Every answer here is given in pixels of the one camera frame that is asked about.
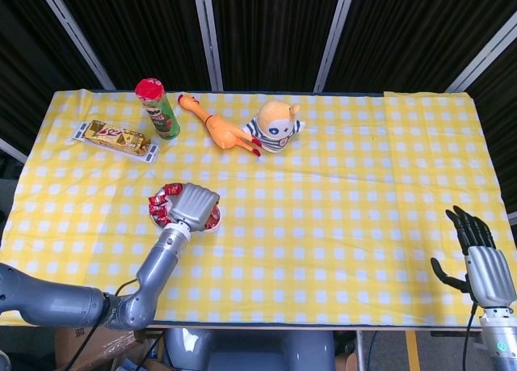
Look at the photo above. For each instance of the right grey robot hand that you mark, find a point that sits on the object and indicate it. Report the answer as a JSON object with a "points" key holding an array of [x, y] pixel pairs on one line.
{"points": [[488, 274]]}

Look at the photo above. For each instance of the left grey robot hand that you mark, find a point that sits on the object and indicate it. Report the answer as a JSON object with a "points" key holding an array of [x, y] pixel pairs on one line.
{"points": [[196, 205]]}

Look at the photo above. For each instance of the red candy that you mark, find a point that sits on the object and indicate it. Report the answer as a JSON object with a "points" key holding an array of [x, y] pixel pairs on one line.
{"points": [[210, 224], [159, 216], [157, 202], [173, 188]]}

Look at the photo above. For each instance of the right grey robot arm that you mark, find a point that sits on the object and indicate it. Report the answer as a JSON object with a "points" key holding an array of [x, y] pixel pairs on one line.
{"points": [[498, 338]]}

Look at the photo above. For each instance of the white paper cup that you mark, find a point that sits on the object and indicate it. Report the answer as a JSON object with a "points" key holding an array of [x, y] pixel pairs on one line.
{"points": [[218, 219]]}

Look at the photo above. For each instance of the white flat tray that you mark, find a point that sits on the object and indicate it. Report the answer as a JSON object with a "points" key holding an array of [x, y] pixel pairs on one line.
{"points": [[150, 157]]}

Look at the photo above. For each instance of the orange rubber chicken toy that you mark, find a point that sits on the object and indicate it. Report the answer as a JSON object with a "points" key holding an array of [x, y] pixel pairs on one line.
{"points": [[224, 132]]}

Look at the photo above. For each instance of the green red Pringles can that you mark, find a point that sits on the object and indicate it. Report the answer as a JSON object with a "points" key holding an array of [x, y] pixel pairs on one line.
{"points": [[161, 116]]}

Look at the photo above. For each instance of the gold foil snack packet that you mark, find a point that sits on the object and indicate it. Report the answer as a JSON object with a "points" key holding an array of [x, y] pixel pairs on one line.
{"points": [[109, 134]]}

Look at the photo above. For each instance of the yellow plush striped sweater toy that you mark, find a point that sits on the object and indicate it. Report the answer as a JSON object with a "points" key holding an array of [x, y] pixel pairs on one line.
{"points": [[274, 120]]}

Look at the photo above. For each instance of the yellow white checkered tablecloth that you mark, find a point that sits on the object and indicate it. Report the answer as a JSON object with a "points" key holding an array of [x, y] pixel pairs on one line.
{"points": [[323, 225]]}

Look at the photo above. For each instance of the grey robot torso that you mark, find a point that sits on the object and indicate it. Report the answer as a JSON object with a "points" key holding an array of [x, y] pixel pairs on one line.
{"points": [[250, 351]]}

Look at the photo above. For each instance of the black pleated curtain panel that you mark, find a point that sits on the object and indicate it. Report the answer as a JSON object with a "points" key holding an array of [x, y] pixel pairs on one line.
{"points": [[32, 64], [404, 31], [141, 31], [270, 31]]}

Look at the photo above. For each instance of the brown cardboard box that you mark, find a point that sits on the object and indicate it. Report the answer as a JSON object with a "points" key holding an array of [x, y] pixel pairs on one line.
{"points": [[81, 346]]}

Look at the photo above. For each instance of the white frame post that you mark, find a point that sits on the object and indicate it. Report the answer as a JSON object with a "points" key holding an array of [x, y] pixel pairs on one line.
{"points": [[72, 31], [484, 56], [208, 43], [12, 149], [335, 39]]}

